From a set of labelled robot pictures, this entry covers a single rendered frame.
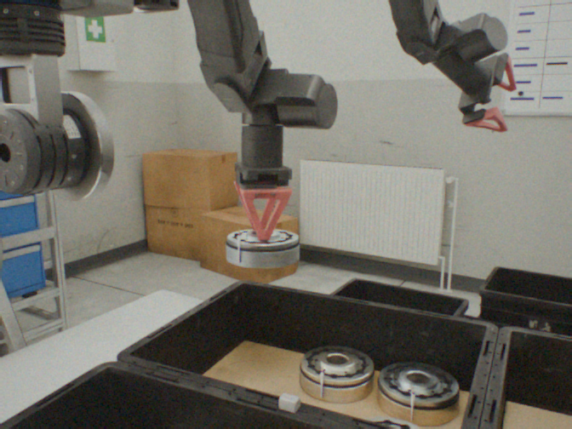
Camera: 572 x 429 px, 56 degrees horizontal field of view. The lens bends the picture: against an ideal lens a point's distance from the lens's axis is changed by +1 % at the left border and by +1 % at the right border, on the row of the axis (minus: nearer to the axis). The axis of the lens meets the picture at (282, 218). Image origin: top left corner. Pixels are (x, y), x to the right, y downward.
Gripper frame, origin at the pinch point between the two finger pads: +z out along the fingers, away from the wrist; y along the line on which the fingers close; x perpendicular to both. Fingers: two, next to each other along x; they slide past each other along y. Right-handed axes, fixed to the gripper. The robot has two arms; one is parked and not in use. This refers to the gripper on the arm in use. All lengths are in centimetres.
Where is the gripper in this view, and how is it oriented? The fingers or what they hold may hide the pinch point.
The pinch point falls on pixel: (261, 230)
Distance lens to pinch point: 74.6
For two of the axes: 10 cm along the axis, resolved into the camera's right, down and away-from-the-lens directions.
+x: -9.8, 0.2, -1.9
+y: -1.9, -2.0, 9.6
